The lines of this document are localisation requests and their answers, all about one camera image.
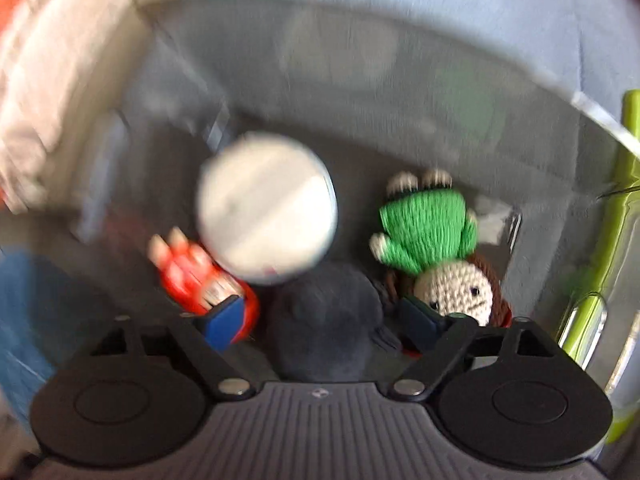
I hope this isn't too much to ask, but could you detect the crochet doll with green sweater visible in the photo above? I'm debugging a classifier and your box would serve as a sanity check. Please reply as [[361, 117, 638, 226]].
[[370, 169, 513, 346]]

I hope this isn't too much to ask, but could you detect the black plush toy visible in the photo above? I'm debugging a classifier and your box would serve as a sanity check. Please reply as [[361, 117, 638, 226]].
[[265, 262, 401, 383]]

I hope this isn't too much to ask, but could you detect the green box lid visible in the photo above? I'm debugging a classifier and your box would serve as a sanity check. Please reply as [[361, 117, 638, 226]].
[[560, 90, 640, 446]]

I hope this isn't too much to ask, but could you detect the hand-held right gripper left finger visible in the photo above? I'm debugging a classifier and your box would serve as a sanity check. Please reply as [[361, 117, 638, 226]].
[[70, 296, 256, 401]]

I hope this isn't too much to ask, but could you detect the beige crumpled sheet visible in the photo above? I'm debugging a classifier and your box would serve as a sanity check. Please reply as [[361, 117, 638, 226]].
[[0, 0, 201, 213]]

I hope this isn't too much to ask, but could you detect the grey transparent storage box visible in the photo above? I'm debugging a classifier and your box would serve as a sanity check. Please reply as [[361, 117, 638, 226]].
[[0, 0, 640, 411]]

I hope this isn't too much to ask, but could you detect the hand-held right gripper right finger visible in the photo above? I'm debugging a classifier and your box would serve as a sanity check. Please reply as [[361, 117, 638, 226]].
[[387, 296, 571, 403]]

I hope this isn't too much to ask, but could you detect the red figure doll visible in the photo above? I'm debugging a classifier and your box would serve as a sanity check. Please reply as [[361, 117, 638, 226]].
[[148, 227, 261, 343]]

